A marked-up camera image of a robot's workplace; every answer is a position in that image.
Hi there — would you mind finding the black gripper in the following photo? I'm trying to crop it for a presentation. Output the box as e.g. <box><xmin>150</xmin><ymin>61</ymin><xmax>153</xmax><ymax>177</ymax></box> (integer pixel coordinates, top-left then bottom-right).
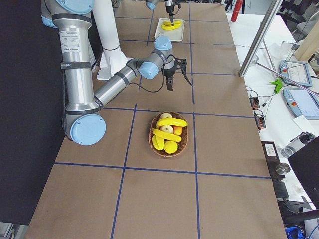
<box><xmin>163</xmin><ymin>56</ymin><xmax>192</xmax><ymax>91</ymax></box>
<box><xmin>164</xmin><ymin>0</ymin><xmax>181</xmax><ymax>26</ymax></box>

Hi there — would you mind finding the yellow banana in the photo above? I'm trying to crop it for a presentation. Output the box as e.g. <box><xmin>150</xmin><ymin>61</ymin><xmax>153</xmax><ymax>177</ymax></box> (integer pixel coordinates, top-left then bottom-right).
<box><xmin>161</xmin><ymin>20</ymin><xmax>183</xmax><ymax>30</ymax></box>
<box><xmin>152</xmin><ymin>128</ymin><xmax>182</xmax><ymax>142</ymax></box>
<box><xmin>162</xmin><ymin>20</ymin><xmax>182</xmax><ymax>27</ymax></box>
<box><xmin>156</xmin><ymin>118</ymin><xmax>187</xmax><ymax>128</ymax></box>

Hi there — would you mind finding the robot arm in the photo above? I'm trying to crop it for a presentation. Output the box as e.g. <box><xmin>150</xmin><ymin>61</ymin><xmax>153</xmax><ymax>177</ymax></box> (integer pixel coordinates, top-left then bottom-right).
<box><xmin>41</xmin><ymin>0</ymin><xmax>187</xmax><ymax>146</ymax></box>
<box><xmin>146</xmin><ymin>0</ymin><xmax>181</xmax><ymax>26</ymax></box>

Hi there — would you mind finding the brown wicker basket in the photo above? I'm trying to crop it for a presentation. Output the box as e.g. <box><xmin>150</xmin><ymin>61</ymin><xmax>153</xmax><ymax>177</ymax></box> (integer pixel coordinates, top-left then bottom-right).
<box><xmin>149</xmin><ymin>111</ymin><xmax>188</xmax><ymax>157</ymax></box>

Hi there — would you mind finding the cream bear tray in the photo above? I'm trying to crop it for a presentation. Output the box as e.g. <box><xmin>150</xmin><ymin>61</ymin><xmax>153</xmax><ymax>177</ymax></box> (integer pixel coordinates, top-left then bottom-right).
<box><xmin>154</xmin><ymin>18</ymin><xmax>185</xmax><ymax>42</ymax></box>

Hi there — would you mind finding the red cylinder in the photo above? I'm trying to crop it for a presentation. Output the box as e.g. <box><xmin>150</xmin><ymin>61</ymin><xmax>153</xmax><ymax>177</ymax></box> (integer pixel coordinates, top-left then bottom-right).
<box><xmin>231</xmin><ymin>0</ymin><xmax>244</xmax><ymax>22</ymax></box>

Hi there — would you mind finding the yellow starfruit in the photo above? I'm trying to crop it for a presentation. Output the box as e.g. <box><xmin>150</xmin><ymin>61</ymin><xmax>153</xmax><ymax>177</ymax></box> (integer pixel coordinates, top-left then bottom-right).
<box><xmin>152</xmin><ymin>135</ymin><xmax>165</xmax><ymax>151</ymax></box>

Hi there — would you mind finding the yellow lemon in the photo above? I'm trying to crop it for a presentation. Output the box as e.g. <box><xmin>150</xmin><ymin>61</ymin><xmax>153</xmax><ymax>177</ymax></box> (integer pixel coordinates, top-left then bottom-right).
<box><xmin>164</xmin><ymin>141</ymin><xmax>178</xmax><ymax>154</ymax></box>

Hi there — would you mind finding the blue teach pendant far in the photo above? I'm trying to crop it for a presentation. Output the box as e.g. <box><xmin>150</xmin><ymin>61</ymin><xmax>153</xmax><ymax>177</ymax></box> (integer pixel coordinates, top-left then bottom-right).
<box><xmin>279</xmin><ymin>60</ymin><xmax>312</xmax><ymax>87</ymax></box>

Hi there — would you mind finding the blue teach pendant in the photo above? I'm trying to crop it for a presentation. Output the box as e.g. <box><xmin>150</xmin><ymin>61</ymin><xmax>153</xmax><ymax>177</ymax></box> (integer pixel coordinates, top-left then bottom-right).
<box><xmin>283</xmin><ymin>88</ymin><xmax>319</xmax><ymax>120</ymax></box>
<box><xmin>279</xmin><ymin>60</ymin><xmax>312</xmax><ymax>87</ymax></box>

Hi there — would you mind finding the blue teach pendant near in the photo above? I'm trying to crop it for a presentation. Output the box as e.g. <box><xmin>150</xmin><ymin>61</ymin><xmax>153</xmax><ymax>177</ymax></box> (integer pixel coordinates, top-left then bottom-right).
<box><xmin>283</xmin><ymin>88</ymin><xmax>319</xmax><ymax>120</ymax></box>

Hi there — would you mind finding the long reacher grabber tool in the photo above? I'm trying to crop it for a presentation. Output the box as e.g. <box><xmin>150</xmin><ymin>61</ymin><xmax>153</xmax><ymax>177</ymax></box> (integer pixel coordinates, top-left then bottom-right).
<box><xmin>253</xmin><ymin>61</ymin><xmax>319</xmax><ymax>97</ymax></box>

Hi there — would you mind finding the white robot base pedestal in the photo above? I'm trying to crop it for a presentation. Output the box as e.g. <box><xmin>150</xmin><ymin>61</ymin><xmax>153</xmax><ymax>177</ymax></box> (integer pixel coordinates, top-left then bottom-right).
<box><xmin>93</xmin><ymin>0</ymin><xmax>129</xmax><ymax>81</ymax></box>

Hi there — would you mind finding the aluminium frame post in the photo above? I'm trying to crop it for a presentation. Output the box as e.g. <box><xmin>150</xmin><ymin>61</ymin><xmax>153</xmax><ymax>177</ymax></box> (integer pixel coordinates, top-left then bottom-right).
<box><xmin>239</xmin><ymin>0</ymin><xmax>283</xmax><ymax>77</ymax></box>

